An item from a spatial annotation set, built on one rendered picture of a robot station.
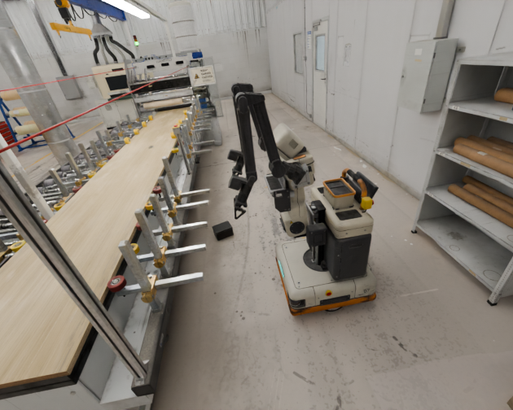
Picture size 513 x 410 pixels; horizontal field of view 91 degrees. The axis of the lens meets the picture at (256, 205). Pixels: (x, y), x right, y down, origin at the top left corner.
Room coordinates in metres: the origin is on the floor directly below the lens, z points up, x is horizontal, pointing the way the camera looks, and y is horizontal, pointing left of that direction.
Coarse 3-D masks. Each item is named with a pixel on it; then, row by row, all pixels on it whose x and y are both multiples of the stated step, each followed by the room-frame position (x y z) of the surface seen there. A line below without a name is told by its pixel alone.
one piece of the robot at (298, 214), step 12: (300, 156) 1.34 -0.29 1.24; (312, 156) 1.33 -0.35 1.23; (312, 168) 1.32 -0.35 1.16; (288, 180) 1.33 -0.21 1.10; (312, 180) 1.38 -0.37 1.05; (300, 192) 1.39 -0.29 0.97; (300, 204) 1.36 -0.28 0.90; (288, 216) 1.37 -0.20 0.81; (300, 216) 1.35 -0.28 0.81; (288, 228) 1.34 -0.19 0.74; (300, 228) 1.34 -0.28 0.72
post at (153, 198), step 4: (152, 196) 1.35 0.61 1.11; (156, 196) 1.38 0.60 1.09; (152, 200) 1.35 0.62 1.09; (156, 200) 1.36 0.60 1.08; (152, 204) 1.35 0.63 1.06; (156, 204) 1.35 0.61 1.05; (156, 208) 1.35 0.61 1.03; (160, 208) 1.37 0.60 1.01; (156, 212) 1.35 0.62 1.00; (160, 212) 1.35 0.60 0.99; (156, 216) 1.35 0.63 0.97; (160, 216) 1.35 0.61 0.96; (160, 220) 1.35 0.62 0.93; (164, 220) 1.36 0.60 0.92; (160, 224) 1.35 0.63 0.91; (164, 224) 1.35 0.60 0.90; (164, 228) 1.35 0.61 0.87; (168, 228) 1.37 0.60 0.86; (164, 232) 1.35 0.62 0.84; (168, 232) 1.35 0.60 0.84; (172, 240) 1.36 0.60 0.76; (168, 244) 1.35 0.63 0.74; (172, 244) 1.35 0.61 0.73
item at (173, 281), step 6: (186, 276) 0.93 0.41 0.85; (192, 276) 0.92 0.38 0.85; (198, 276) 0.92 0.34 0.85; (156, 282) 0.91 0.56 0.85; (162, 282) 0.91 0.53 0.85; (168, 282) 0.90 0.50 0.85; (174, 282) 0.90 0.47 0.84; (180, 282) 0.90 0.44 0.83; (186, 282) 0.91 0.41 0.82; (126, 288) 0.90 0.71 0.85; (132, 288) 0.90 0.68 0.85; (138, 288) 0.89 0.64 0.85; (156, 288) 0.90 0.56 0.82; (120, 294) 0.88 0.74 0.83; (126, 294) 0.89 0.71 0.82
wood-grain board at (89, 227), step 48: (144, 144) 3.31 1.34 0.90; (96, 192) 2.01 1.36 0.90; (144, 192) 1.87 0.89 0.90; (96, 240) 1.28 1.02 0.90; (0, 288) 0.98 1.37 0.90; (48, 288) 0.93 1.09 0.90; (96, 288) 0.88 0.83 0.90; (0, 336) 0.68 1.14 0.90; (48, 336) 0.65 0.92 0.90; (0, 384) 0.49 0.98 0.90
